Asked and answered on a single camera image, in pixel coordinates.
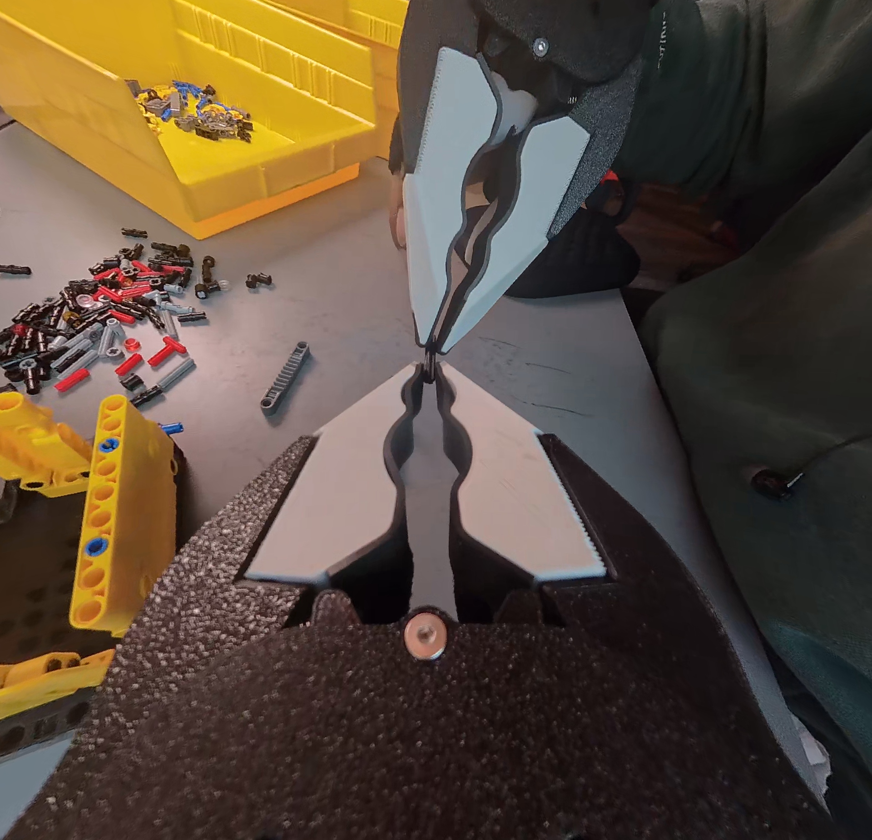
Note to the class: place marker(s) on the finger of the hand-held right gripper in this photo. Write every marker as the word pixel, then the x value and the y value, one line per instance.
pixel 538 192
pixel 443 172

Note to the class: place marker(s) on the yellow black lego model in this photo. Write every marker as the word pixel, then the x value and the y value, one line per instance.
pixel 116 513

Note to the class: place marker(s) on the yellow plastic bin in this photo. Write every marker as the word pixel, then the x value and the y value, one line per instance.
pixel 375 8
pixel 68 104

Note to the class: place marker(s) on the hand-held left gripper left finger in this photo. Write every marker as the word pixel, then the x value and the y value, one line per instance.
pixel 320 506

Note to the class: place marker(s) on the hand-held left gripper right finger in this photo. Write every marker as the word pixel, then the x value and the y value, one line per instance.
pixel 524 506

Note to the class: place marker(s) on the pile of mixed lego parts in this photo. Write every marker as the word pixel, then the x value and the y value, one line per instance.
pixel 197 111

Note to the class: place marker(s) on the grey lego gear rack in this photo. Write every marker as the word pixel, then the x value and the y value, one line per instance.
pixel 286 378

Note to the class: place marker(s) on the person's right forearm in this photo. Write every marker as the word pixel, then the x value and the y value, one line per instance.
pixel 715 104

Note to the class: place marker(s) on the pile of small lego pins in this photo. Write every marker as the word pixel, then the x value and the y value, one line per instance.
pixel 102 308

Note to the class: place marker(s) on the person's right hand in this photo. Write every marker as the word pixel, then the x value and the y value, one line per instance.
pixel 397 220

